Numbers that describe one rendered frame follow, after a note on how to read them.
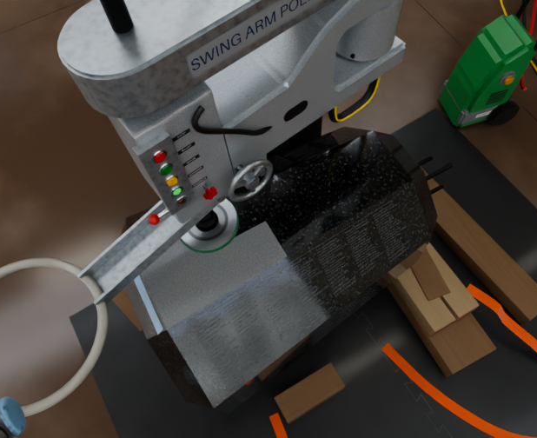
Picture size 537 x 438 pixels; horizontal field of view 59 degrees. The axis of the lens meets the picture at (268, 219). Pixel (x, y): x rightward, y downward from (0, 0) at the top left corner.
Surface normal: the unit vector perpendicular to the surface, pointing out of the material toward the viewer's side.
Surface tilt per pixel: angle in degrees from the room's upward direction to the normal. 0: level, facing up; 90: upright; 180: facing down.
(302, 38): 40
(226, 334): 45
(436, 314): 0
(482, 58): 72
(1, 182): 0
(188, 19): 0
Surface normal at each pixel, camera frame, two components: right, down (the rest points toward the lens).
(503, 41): -0.59, -0.21
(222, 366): 0.32, 0.22
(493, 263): -0.07, -0.44
